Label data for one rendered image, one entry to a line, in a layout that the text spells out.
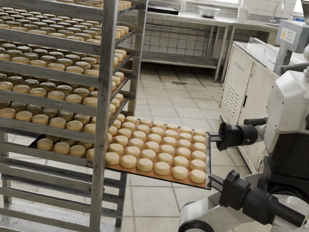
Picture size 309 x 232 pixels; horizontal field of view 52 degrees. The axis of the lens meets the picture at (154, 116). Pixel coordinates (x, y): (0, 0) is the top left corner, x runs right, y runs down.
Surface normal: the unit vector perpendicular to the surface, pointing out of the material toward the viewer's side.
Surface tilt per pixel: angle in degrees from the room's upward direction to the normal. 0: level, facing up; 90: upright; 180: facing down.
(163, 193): 0
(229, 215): 90
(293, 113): 85
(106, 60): 90
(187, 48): 90
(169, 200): 0
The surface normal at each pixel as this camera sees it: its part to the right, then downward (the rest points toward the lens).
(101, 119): -0.15, 0.38
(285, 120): -0.79, 0.07
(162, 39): 0.14, 0.42
